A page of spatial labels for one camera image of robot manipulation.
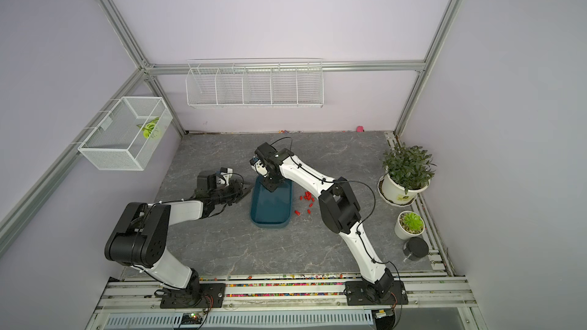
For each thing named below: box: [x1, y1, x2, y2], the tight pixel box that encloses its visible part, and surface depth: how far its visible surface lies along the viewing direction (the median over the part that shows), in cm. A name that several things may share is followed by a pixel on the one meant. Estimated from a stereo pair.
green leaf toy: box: [136, 117, 160, 140], surface depth 83 cm
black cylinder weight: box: [402, 236, 430, 262], surface depth 81 cm
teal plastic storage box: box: [250, 175, 294, 229], surface depth 93 cm
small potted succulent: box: [394, 210, 425, 241], surface depth 81 cm
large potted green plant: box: [377, 142, 437, 208], surface depth 86 cm
